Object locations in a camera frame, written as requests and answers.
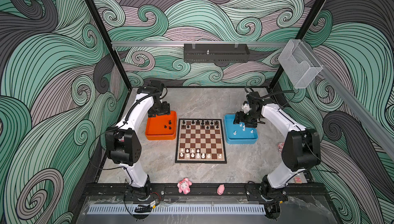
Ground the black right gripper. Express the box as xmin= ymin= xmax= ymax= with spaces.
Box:
xmin=232 ymin=110 xmax=261 ymax=128

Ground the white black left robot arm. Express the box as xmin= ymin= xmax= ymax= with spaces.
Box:
xmin=105 ymin=80 xmax=170 ymax=196

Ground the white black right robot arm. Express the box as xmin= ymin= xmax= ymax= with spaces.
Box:
xmin=234 ymin=90 xmax=321 ymax=196

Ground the orange plastic tray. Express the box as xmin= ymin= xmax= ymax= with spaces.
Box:
xmin=145 ymin=111 xmax=177 ymax=141

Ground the blue plastic tray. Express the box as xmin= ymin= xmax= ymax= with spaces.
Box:
xmin=224 ymin=114 xmax=258 ymax=145

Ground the pink white round figurine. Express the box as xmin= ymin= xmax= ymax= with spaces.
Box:
xmin=278 ymin=143 xmax=284 ymax=153

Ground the brown cream chessboard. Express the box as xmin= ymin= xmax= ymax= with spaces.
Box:
xmin=175 ymin=118 xmax=227 ymax=164

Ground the small pink pig figurine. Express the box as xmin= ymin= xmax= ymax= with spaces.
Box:
xmin=216 ymin=184 xmax=225 ymax=195

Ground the pink pig plush toy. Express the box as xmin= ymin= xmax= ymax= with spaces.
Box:
xmin=177 ymin=178 xmax=192 ymax=195

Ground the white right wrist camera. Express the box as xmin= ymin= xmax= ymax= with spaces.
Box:
xmin=242 ymin=101 xmax=251 ymax=114

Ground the aluminium back wall rail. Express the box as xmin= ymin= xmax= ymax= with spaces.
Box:
xmin=111 ymin=40 xmax=287 ymax=48

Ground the aluminium wall rail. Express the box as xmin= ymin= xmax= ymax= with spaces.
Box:
xmin=306 ymin=44 xmax=394 ymax=157
xmin=111 ymin=40 xmax=287 ymax=48

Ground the black perforated wall shelf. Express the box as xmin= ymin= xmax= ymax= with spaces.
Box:
xmin=183 ymin=44 xmax=250 ymax=64

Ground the clear acrylic wall box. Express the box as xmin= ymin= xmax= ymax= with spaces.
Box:
xmin=278 ymin=39 xmax=323 ymax=89

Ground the aluminium right wall rail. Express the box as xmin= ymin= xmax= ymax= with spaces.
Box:
xmin=306 ymin=44 xmax=394 ymax=157

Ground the white slotted cable duct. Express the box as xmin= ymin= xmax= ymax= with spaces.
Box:
xmin=87 ymin=203 xmax=266 ymax=215

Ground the black front mounting rail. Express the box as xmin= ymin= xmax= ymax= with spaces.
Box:
xmin=83 ymin=182 xmax=327 ymax=201

